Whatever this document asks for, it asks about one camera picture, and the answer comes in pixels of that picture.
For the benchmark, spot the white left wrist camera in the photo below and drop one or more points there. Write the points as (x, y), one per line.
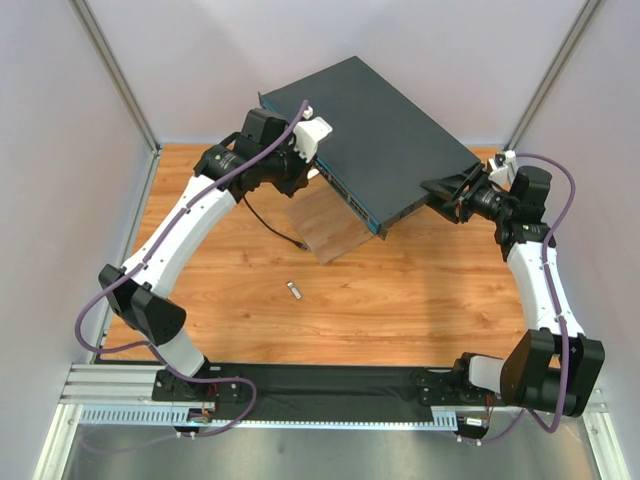
(309, 133)

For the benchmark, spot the aluminium frame post left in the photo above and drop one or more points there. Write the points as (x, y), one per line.
(99, 42)

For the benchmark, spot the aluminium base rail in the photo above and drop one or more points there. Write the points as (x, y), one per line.
(150, 395)

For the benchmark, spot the aluminium frame post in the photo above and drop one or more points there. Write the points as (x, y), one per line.
(99, 42)
(578, 28)

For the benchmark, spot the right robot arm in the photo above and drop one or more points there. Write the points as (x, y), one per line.
(554, 367)

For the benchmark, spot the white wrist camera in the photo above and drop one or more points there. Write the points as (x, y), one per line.
(309, 133)
(502, 168)

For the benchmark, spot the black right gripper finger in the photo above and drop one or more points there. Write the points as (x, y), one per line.
(454, 185)
(447, 210)

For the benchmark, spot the aluminium frame post right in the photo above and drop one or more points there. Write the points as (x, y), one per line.
(578, 28)

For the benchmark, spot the black cloth strip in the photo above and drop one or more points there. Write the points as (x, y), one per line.
(333, 394)

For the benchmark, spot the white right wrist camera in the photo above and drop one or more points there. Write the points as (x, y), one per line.
(502, 168)

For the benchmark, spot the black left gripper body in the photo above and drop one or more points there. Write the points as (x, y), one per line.
(298, 173)

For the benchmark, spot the blue-faced grey network switch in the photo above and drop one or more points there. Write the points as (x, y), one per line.
(382, 146)

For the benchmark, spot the wooden support board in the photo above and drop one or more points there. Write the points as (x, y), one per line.
(327, 225)

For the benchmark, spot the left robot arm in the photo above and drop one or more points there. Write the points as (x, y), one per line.
(268, 149)

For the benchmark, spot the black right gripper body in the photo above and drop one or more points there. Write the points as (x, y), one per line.
(463, 197)

